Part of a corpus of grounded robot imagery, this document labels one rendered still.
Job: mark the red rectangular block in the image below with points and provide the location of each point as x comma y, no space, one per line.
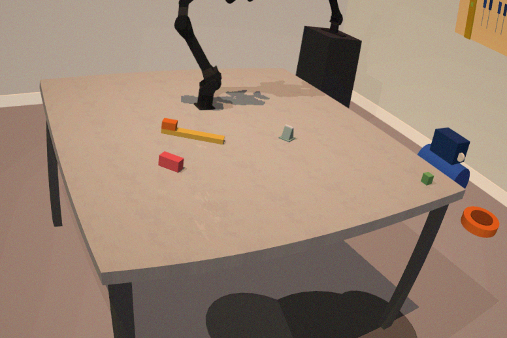
171,161

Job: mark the small green cube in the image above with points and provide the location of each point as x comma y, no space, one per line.
427,178

